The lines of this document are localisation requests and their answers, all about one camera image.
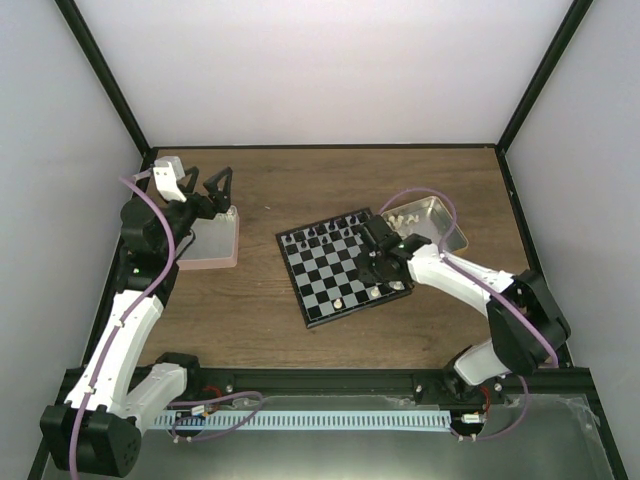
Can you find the light blue slotted cable duct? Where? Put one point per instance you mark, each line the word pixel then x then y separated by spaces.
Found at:
pixel 397 420

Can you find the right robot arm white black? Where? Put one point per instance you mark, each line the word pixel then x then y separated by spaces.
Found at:
pixel 527 327

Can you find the black frame post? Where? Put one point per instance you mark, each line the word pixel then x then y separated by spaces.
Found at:
pixel 92 52
pixel 560 41

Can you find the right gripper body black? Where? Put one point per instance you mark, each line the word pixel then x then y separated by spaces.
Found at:
pixel 374 273

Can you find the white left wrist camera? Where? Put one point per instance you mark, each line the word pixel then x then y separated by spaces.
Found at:
pixel 167 172

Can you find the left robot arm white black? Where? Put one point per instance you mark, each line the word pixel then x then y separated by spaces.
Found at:
pixel 98 428

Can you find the pink metal tin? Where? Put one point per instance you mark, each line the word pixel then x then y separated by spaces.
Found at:
pixel 212 244

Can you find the black frame post left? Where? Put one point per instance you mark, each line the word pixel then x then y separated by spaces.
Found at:
pixel 92 52

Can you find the black frame back rail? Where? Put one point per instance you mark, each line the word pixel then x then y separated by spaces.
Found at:
pixel 332 146

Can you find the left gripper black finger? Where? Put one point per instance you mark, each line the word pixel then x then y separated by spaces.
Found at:
pixel 191 175
pixel 218 188

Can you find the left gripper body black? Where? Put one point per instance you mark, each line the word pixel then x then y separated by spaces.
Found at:
pixel 206 210

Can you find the black white chess board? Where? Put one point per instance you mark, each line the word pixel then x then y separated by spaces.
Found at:
pixel 320 261

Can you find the black frame post right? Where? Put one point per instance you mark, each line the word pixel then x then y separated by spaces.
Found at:
pixel 560 41

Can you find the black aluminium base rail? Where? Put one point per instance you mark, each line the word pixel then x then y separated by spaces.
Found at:
pixel 425 386

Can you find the orange metal tin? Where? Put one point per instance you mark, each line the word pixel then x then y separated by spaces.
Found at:
pixel 427 217

